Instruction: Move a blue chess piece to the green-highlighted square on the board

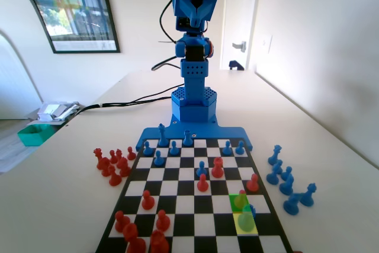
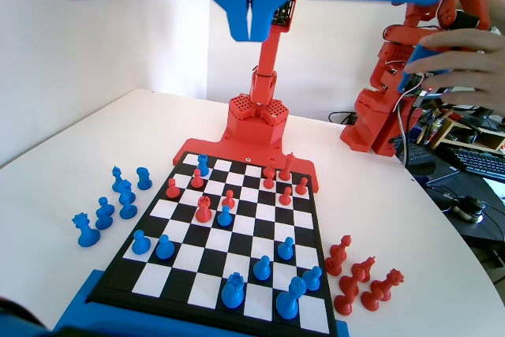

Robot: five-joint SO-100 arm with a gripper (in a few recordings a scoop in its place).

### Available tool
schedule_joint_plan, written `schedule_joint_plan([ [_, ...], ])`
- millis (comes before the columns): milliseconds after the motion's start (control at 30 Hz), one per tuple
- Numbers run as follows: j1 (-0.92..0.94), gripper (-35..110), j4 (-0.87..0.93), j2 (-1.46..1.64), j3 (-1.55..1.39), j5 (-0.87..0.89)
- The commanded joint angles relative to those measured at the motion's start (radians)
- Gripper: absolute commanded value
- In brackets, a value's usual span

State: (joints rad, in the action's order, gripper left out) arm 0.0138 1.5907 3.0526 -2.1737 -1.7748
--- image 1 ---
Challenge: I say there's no tall blue chess piece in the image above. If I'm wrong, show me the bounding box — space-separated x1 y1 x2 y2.
299 183 317 207

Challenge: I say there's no dark blue clamp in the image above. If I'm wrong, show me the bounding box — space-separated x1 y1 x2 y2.
229 59 245 71

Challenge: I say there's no blue rook chess piece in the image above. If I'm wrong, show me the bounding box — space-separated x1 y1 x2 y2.
237 204 257 233
182 130 194 147

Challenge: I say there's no pile of white papers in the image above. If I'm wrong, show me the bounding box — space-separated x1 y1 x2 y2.
37 101 81 122

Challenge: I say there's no black framed map poster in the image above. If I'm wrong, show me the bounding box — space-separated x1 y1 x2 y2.
28 0 121 55

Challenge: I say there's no green plastic box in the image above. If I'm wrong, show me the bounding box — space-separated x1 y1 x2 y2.
17 124 56 147

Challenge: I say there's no red rook chess piece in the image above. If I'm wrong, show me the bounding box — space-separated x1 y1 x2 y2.
211 157 224 179

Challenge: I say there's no blue plastic chess queen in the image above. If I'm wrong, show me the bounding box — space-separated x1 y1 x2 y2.
268 145 282 166

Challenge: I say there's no thin black cable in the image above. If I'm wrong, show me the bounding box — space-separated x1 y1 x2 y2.
66 95 174 117
66 85 180 117

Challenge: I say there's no black white chessboard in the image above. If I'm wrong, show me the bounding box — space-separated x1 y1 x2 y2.
94 137 294 253

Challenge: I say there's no white arched panel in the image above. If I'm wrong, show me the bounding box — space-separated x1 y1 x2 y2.
0 0 56 120

